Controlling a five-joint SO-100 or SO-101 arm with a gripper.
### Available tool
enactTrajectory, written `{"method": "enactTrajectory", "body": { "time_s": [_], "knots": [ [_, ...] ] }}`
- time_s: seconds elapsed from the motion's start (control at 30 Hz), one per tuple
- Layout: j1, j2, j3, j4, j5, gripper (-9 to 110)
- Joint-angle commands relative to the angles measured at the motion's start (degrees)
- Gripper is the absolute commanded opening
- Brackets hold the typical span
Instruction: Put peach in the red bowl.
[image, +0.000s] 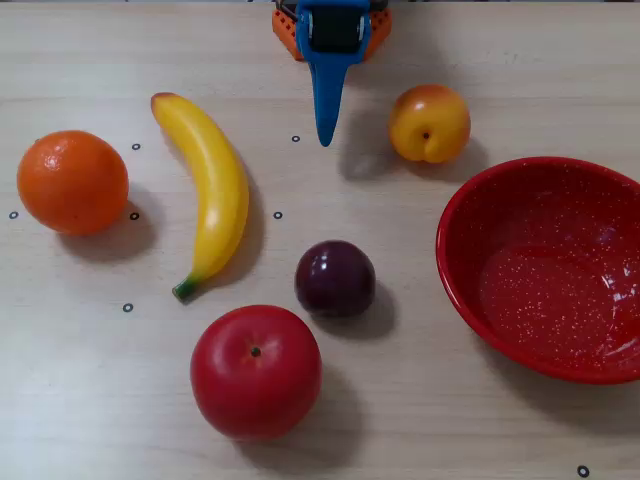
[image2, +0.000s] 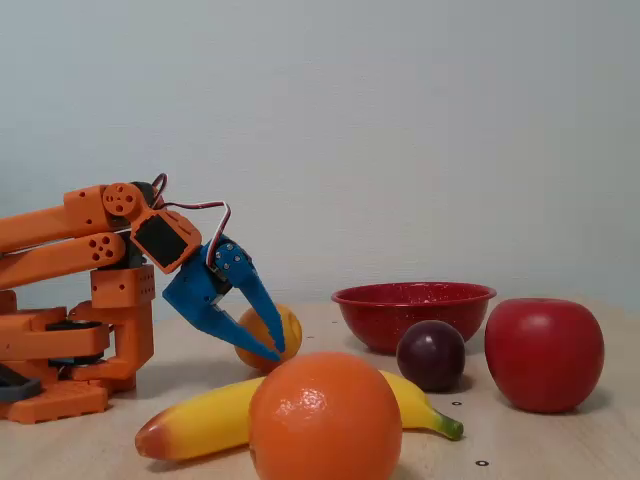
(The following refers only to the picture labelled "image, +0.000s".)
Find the black table clamp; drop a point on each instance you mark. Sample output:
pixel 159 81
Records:
pixel 286 5
pixel 380 4

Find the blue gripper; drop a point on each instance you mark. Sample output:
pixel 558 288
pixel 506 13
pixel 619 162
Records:
pixel 333 31

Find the dark purple plum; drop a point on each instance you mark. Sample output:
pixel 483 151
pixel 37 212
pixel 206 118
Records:
pixel 335 277

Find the yellow orange peach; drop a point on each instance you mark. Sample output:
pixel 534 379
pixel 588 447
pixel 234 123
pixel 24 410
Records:
pixel 430 125

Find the yellow banana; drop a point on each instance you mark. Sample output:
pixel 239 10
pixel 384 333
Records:
pixel 220 200

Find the red apple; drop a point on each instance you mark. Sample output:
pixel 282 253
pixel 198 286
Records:
pixel 255 380

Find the red speckled bowl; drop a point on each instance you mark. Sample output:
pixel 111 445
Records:
pixel 500 225

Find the orange fruit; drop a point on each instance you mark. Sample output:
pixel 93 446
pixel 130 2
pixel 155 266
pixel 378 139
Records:
pixel 72 182

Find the orange robot base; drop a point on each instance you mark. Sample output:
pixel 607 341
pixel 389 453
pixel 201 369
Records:
pixel 285 35

